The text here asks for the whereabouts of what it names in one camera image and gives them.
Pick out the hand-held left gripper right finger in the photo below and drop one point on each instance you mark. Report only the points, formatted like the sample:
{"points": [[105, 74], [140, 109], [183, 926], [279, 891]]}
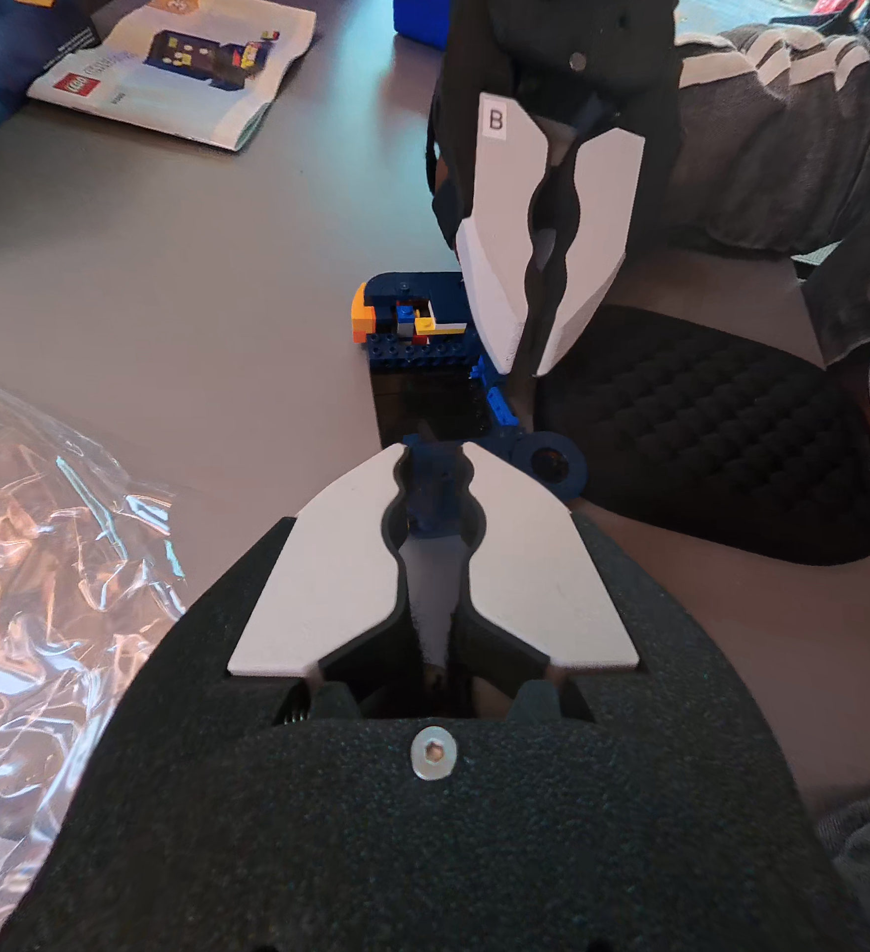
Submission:
{"points": [[546, 587]]}

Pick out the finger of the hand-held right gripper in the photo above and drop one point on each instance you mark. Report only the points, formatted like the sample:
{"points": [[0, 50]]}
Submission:
{"points": [[498, 223], [602, 223]]}

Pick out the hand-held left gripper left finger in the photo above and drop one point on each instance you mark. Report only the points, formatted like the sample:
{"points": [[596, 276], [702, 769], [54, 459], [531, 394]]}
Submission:
{"points": [[316, 587]]}

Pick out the dark blue toy brick model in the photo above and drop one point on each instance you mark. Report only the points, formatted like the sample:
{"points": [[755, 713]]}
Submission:
{"points": [[420, 357]]}

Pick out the person's right forearm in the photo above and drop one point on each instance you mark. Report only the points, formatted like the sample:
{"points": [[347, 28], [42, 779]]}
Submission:
{"points": [[762, 134]]}

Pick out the blue plastic bin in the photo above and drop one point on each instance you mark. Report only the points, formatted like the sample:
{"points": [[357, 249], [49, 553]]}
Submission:
{"points": [[420, 15]]}

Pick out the black wrist rest cushion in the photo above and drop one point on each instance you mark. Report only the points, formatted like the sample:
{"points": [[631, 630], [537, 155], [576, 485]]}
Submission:
{"points": [[703, 446]]}

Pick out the large clear plastic bag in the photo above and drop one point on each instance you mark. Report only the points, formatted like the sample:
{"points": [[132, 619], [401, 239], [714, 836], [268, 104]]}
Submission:
{"points": [[48, 595]]}

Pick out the white instruction booklet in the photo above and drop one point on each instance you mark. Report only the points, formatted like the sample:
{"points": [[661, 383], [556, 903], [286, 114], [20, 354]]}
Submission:
{"points": [[167, 82]]}

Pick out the colourful toy brick set box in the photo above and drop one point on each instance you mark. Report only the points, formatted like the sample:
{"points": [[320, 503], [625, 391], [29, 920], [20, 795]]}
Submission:
{"points": [[3, 59]]}

